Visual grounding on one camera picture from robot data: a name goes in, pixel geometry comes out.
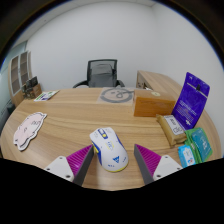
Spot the black ribbed box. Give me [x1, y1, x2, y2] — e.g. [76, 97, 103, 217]
[25, 75, 39, 90]

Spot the dark brown carton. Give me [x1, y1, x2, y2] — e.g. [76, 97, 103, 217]
[26, 83, 43, 100]

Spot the purple stand-up pouch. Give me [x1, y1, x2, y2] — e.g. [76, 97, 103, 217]
[171, 71, 211, 131]

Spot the small light blue packet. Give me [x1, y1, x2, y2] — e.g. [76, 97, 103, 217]
[177, 144, 198, 169]

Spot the wooden side desk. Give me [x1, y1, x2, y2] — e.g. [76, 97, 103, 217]
[135, 69, 183, 101]

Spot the green purple sticker sheet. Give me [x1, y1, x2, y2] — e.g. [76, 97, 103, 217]
[33, 89, 61, 102]

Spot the black mesh office chair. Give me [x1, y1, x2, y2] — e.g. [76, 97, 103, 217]
[72, 58, 126, 89]

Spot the brown cardboard box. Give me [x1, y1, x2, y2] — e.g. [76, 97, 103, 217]
[132, 88, 177, 118]

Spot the white blue yellow computer mouse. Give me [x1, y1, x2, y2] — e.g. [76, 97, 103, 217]
[89, 126, 130, 173]

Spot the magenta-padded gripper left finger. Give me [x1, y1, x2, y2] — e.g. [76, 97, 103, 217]
[43, 143, 95, 187]

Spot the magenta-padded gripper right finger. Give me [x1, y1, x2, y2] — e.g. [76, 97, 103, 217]
[133, 143, 184, 185]

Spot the green flat packet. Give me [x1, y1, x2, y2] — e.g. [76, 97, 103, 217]
[184, 127, 213, 164]

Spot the pink pig-shaped mouse pad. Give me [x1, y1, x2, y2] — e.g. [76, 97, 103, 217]
[12, 111, 48, 152]

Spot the tan wrapped packet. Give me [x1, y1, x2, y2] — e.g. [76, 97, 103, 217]
[155, 114, 188, 148]

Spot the grey shelf unit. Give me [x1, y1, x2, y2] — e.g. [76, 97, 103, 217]
[8, 50, 33, 107]

